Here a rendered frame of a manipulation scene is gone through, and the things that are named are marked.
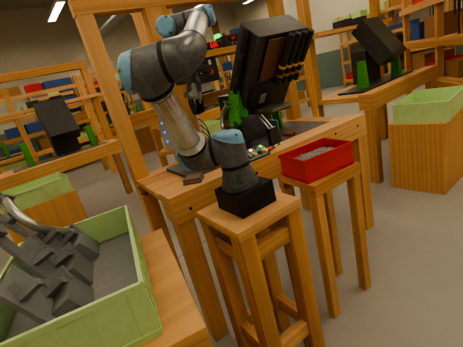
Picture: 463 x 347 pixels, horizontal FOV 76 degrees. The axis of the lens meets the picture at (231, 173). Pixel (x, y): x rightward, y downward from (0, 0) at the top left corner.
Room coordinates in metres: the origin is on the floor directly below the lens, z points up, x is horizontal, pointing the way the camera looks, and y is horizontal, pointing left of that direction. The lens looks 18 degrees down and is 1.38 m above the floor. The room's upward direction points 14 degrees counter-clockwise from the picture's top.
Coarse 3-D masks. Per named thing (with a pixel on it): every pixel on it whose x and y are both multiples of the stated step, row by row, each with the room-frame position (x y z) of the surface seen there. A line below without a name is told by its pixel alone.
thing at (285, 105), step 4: (272, 104) 1.90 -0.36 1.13; (276, 104) 1.85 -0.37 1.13; (280, 104) 1.81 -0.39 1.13; (284, 104) 1.77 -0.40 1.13; (288, 104) 1.77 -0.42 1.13; (292, 104) 1.78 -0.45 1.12; (260, 108) 1.85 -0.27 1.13; (264, 108) 1.81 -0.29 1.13; (268, 108) 1.77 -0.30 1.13; (272, 108) 1.73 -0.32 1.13; (276, 108) 1.72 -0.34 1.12; (280, 108) 1.74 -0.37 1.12; (284, 108) 1.77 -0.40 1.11; (252, 112) 1.88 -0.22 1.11; (256, 112) 1.85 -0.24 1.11; (260, 112) 1.81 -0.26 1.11; (264, 112) 1.78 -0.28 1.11; (268, 112) 1.75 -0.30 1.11; (272, 112) 1.72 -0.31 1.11
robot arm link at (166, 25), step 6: (180, 12) 1.25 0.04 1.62; (162, 18) 1.22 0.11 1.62; (168, 18) 1.21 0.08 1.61; (174, 18) 1.23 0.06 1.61; (180, 18) 1.23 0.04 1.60; (156, 24) 1.22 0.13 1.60; (162, 24) 1.22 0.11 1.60; (168, 24) 1.21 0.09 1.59; (174, 24) 1.22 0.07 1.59; (180, 24) 1.23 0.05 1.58; (156, 30) 1.23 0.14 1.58; (162, 30) 1.22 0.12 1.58; (168, 30) 1.22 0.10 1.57; (174, 30) 1.23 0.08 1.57; (180, 30) 1.24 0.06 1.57; (168, 36) 1.23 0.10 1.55
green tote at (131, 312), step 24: (96, 216) 1.15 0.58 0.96; (120, 216) 1.18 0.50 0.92; (96, 240) 1.14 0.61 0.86; (144, 264) 0.91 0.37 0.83; (144, 288) 0.62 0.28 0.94; (0, 312) 0.74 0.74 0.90; (72, 312) 0.57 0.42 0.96; (96, 312) 0.58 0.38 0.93; (120, 312) 0.60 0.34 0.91; (144, 312) 0.61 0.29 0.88; (0, 336) 0.68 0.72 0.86; (24, 336) 0.53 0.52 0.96; (48, 336) 0.55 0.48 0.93; (72, 336) 0.56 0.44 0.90; (96, 336) 0.58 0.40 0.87; (120, 336) 0.59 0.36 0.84; (144, 336) 0.60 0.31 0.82
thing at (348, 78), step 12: (384, 0) 8.99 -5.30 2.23; (396, 0) 8.75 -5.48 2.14; (360, 12) 9.57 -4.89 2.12; (384, 12) 8.95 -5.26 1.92; (396, 24) 8.75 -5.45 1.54; (348, 36) 10.36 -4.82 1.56; (348, 48) 10.40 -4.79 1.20; (420, 48) 8.19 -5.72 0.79; (348, 60) 10.22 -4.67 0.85; (384, 72) 9.08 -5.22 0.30
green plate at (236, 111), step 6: (234, 96) 1.85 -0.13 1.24; (234, 102) 1.85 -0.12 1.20; (240, 102) 1.83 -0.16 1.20; (234, 108) 1.85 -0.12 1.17; (240, 108) 1.83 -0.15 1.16; (246, 108) 1.85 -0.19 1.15; (234, 114) 1.84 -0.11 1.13; (240, 114) 1.83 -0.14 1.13; (246, 114) 1.84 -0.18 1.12; (234, 120) 1.84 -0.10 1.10
